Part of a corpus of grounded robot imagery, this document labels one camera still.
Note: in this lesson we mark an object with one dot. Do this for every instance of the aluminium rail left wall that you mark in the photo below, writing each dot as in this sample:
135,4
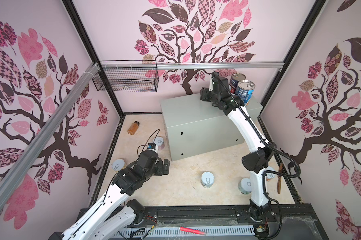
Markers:
13,178

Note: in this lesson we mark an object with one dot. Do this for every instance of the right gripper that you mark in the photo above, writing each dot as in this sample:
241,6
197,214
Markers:
203,93

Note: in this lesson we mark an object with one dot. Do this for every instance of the black mounting rail base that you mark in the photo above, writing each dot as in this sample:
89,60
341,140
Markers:
287,222

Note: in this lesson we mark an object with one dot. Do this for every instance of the black wire basket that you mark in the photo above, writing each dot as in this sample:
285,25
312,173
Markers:
127,76

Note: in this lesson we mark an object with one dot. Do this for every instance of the yellow label can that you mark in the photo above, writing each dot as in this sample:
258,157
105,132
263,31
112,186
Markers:
118,165

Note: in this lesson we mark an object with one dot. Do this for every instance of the grey metal cabinet box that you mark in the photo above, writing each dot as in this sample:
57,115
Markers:
194,127

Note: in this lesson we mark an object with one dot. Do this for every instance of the wooden handled knife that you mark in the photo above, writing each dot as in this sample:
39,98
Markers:
280,170

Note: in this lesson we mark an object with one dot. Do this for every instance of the white slotted cable duct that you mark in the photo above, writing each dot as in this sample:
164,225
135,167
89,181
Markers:
183,232

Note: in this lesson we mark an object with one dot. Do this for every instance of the teal can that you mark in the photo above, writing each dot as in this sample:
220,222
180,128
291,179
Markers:
244,186
207,179

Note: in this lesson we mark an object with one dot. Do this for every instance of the blue label tall can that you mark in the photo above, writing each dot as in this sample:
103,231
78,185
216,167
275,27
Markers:
244,90

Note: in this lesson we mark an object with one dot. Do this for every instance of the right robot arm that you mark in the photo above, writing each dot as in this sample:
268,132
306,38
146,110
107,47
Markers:
261,150

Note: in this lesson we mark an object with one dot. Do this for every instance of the pink can near cabinet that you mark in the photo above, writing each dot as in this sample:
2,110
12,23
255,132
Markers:
160,143

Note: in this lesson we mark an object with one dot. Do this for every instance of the la sicilia tomato can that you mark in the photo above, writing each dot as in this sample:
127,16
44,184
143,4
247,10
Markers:
234,80

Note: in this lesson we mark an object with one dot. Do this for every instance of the aluminium rail back wall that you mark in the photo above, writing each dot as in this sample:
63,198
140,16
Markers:
186,66

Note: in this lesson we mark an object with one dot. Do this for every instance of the orange spice jar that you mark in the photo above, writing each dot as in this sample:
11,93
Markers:
133,128

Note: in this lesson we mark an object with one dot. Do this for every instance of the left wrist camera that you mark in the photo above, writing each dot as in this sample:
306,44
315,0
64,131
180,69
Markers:
151,146

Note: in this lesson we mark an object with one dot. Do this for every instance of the orange label can right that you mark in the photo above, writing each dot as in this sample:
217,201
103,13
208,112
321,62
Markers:
270,176

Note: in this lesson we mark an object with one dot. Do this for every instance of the aluminium rail wall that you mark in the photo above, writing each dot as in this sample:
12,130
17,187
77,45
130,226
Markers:
13,178
186,66

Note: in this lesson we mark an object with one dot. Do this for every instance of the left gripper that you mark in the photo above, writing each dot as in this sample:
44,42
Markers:
159,164

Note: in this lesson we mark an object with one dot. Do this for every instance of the pink marker pen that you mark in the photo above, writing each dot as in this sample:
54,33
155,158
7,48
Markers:
192,231

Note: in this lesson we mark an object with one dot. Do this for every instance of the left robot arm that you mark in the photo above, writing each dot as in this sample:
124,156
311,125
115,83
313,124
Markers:
113,211

